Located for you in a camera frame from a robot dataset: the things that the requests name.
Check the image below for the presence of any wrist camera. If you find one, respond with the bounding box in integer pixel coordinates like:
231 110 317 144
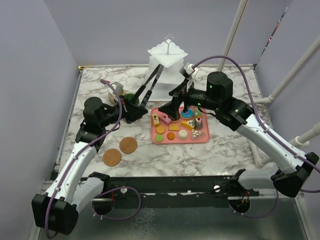
111 82 125 95
179 62 199 80

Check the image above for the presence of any green cake piece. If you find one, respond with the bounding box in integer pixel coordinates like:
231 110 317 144
194 108 202 119

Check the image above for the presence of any purple cable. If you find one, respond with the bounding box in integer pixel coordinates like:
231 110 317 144
44 78 141 239
192 55 320 220

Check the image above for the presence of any dark strawberry cake slice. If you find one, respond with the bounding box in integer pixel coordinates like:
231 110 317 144
194 117 203 130

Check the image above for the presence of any wooden coaster upper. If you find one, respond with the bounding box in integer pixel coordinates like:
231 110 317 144
119 136 138 154

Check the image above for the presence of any yellow layered cake slice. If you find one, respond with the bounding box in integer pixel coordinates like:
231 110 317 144
152 113 160 127

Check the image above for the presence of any sprinkled white cake slice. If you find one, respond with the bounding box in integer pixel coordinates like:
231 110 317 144
191 129 205 140

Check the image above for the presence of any beige ceramic mug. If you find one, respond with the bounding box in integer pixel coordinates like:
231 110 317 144
108 92 118 105

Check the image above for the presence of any white round cake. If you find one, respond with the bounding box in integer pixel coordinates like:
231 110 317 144
177 129 189 141

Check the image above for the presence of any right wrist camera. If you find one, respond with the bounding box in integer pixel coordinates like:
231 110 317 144
179 62 199 80

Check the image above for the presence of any blue frosted donut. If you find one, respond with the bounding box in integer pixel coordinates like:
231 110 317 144
180 108 194 120

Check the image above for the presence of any square yellow biscuit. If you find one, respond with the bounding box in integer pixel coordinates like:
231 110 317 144
168 124 180 132

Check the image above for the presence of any chocolate sprinkled donut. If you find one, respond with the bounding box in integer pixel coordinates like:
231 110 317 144
169 117 180 123

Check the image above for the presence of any aluminium mounting rail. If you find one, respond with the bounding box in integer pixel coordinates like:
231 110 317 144
38 177 305 201

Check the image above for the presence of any white pvc pipe frame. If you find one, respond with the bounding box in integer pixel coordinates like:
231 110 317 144
222 0 320 168

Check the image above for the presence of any wooden coaster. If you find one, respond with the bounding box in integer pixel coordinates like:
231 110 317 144
119 136 138 154
102 148 122 167

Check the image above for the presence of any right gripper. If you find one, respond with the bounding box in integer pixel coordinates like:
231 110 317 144
158 78 221 120

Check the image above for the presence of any brown round cookie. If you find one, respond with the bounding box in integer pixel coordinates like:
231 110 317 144
166 132 176 141

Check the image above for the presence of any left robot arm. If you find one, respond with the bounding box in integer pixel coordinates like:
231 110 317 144
31 96 148 239

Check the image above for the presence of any yellow cheese wedge cake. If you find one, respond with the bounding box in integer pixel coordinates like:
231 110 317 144
181 119 196 130

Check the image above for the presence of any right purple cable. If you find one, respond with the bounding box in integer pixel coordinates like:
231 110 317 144
192 55 320 220

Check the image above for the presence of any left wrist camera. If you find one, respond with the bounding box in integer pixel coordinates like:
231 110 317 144
111 82 125 95

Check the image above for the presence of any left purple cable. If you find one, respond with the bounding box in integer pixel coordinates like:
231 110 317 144
44 78 141 239

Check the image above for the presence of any wooden coaster lower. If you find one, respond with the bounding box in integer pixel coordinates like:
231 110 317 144
102 148 122 167

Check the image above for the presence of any green-inside ceramic mug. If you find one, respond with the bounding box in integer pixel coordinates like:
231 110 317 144
123 92 140 106

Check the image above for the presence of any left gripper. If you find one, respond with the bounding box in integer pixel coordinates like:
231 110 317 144
99 94 149 128

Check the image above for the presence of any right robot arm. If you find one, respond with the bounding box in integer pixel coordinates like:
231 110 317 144
158 71 319 198

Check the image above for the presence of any white three-tier cake stand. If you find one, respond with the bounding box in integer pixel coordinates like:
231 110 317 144
145 34 188 102

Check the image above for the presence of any orange round cookie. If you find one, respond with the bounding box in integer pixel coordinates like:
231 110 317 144
155 125 166 135

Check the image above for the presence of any green macaron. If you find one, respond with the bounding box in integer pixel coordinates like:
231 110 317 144
154 134 164 143

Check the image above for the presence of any pink serving tray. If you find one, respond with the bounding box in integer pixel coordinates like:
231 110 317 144
150 107 210 144

